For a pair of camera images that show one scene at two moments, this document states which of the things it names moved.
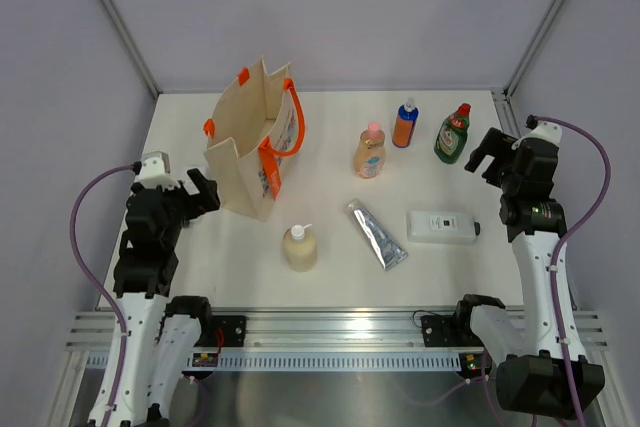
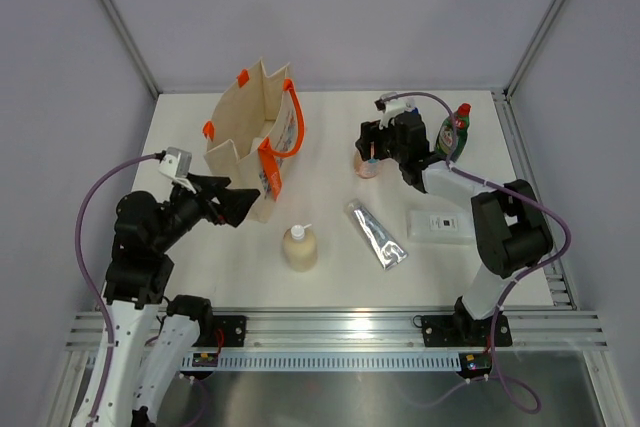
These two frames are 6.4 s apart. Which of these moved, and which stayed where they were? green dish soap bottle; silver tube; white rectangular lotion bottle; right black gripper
Moved: right black gripper
Stayed: green dish soap bottle; silver tube; white rectangular lotion bottle
